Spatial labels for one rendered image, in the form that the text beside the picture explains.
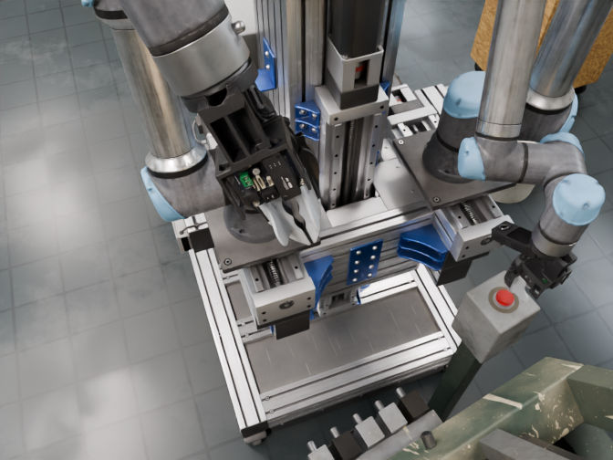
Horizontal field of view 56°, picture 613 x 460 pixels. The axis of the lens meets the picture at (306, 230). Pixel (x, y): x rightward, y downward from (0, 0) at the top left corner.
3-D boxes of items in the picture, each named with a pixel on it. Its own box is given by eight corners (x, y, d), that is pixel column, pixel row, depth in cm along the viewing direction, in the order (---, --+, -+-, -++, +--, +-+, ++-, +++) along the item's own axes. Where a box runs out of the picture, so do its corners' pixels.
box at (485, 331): (485, 304, 149) (505, 268, 134) (517, 341, 143) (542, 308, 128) (449, 326, 145) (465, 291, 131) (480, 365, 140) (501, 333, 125)
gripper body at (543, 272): (534, 302, 113) (555, 270, 103) (503, 269, 117) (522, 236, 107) (562, 285, 115) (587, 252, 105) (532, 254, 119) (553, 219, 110)
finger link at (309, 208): (317, 267, 59) (278, 201, 54) (310, 235, 64) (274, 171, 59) (345, 256, 59) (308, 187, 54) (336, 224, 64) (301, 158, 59)
